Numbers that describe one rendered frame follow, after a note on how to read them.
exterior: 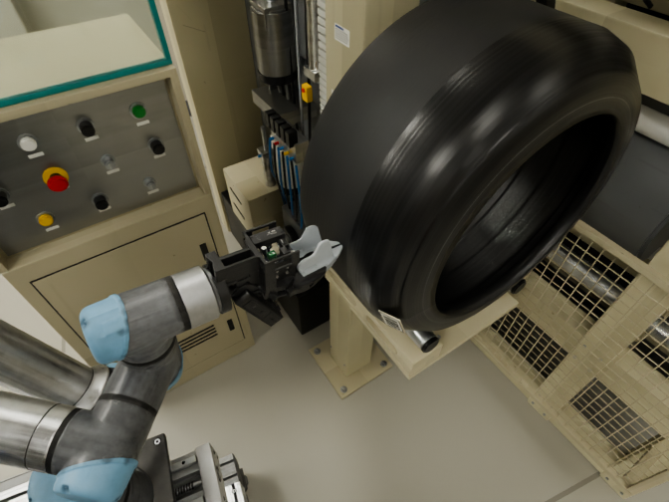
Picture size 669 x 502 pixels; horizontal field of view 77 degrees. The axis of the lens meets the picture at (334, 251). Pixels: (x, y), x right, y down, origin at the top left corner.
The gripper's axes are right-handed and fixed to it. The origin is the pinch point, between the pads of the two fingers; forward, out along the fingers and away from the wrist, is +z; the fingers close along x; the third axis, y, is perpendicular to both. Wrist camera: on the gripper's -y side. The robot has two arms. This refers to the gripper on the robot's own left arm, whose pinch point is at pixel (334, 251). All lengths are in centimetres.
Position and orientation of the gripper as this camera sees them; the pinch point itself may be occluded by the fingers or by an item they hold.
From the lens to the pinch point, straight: 66.6
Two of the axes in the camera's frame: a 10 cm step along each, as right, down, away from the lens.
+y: 0.9, -7.1, -7.0
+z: 8.3, -3.3, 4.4
